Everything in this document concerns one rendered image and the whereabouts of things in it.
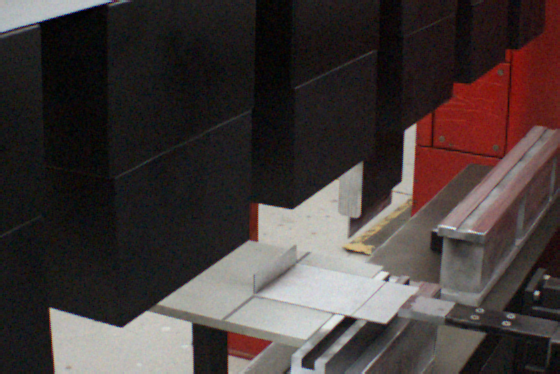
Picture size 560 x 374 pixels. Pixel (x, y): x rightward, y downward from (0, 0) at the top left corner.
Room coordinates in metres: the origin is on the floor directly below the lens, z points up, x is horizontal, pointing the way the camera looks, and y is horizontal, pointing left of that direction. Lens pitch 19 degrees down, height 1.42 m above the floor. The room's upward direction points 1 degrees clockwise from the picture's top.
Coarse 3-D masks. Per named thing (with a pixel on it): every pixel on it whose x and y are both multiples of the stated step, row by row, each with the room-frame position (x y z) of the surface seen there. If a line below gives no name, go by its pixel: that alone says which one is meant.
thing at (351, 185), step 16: (384, 144) 0.92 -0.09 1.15; (400, 144) 0.96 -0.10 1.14; (368, 160) 0.88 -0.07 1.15; (384, 160) 0.92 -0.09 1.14; (400, 160) 0.96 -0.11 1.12; (352, 176) 0.88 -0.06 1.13; (368, 176) 0.89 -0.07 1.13; (384, 176) 0.92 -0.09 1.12; (400, 176) 0.96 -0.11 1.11; (352, 192) 0.88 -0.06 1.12; (368, 192) 0.89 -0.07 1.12; (384, 192) 0.92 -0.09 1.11; (352, 208) 0.88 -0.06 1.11; (368, 208) 0.91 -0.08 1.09; (384, 208) 0.95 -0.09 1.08; (352, 224) 0.88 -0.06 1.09
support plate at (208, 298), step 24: (216, 264) 1.01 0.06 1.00; (240, 264) 1.01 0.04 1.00; (264, 264) 1.01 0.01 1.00; (312, 264) 1.01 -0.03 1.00; (336, 264) 1.01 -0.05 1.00; (360, 264) 1.01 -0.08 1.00; (192, 288) 0.95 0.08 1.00; (216, 288) 0.95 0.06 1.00; (240, 288) 0.95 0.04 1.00; (168, 312) 0.91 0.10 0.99; (192, 312) 0.90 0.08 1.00; (216, 312) 0.90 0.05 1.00; (240, 312) 0.90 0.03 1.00; (264, 312) 0.90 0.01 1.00; (288, 312) 0.90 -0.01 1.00; (312, 312) 0.90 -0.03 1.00; (264, 336) 0.87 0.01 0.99; (288, 336) 0.86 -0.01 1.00
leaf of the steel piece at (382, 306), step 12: (384, 288) 0.95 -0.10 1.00; (396, 288) 0.95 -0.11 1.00; (408, 288) 0.95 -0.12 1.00; (372, 300) 0.93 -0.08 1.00; (384, 300) 0.93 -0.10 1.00; (396, 300) 0.93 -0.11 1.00; (360, 312) 0.90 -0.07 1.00; (372, 312) 0.90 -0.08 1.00; (384, 312) 0.90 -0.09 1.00; (396, 312) 0.90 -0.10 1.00; (384, 324) 0.88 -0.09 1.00
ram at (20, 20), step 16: (0, 0) 0.43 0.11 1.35; (16, 0) 0.44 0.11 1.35; (32, 0) 0.45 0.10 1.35; (48, 0) 0.46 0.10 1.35; (64, 0) 0.47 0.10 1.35; (80, 0) 0.48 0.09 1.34; (96, 0) 0.49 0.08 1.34; (112, 0) 0.50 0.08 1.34; (0, 16) 0.43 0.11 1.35; (16, 16) 0.44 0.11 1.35; (32, 16) 0.45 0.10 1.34; (48, 16) 0.46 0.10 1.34; (0, 32) 0.43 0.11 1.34
